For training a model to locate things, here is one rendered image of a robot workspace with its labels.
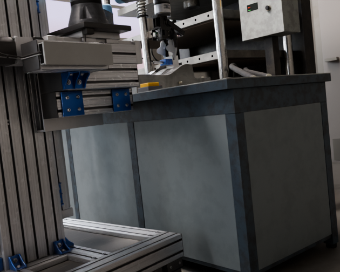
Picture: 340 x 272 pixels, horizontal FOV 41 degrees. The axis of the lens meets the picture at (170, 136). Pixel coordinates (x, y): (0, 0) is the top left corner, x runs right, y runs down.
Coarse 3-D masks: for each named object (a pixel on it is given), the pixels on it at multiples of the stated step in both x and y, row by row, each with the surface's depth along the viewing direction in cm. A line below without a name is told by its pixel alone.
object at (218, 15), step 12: (108, 0) 352; (216, 0) 265; (216, 12) 265; (216, 24) 266; (216, 36) 267; (288, 36) 310; (216, 48) 269; (288, 48) 310; (288, 60) 311; (228, 72) 269; (288, 72) 312
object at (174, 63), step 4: (172, 56) 208; (176, 56) 210; (160, 60) 208; (164, 60) 206; (168, 60) 207; (172, 60) 208; (176, 60) 210; (160, 64) 209; (164, 64) 207; (168, 64) 207; (172, 64) 208; (176, 64) 210; (168, 68) 211; (172, 68) 213
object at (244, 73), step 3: (234, 66) 241; (231, 69) 246; (234, 69) 239; (237, 69) 234; (240, 69) 231; (237, 72) 233; (240, 72) 228; (243, 72) 223; (246, 72) 220; (243, 75) 222; (246, 75) 218; (249, 75) 214; (252, 75) 211
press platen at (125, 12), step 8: (152, 0) 323; (176, 0) 325; (184, 0) 327; (200, 0) 332; (208, 0) 335; (224, 0) 341; (232, 0) 344; (128, 8) 345; (136, 8) 338; (152, 8) 342; (176, 8) 351; (200, 8) 360; (208, 8) 363; (120, 16) 358; (128, 16) 361; (136, 16) 364; (176, 16) 382; (184, 16) 385; (192, 16) 389
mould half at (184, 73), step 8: (184, 64) 230; (152, 72) 245; (160, 72) 236; (168, 72) 228; (176, 72) 226; (184, 72) 230; (192, 72) 233; (144, 80) 213; (152, 80) 216; (160, 80) 219; (168, 80) 223; (176, 80) 226; (184, 80) 230; (192, 80) 233; (200, 80) 237; (208, 80) 241; (136, 88) 210
